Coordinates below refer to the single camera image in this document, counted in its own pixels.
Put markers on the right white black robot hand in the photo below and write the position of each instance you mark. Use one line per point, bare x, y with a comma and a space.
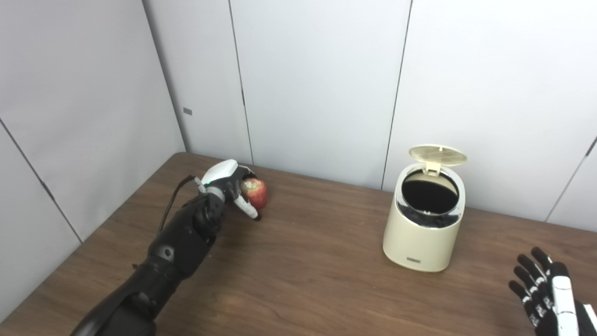
559, 308

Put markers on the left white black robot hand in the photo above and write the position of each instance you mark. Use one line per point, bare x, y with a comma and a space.
224, 175

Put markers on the red apple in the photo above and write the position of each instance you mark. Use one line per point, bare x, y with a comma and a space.
256, 192

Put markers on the cream-colored round bin lid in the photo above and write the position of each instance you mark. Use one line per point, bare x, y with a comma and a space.
437, 155

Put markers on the cream-colored bin body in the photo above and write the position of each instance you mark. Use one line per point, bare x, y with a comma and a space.
419, 238

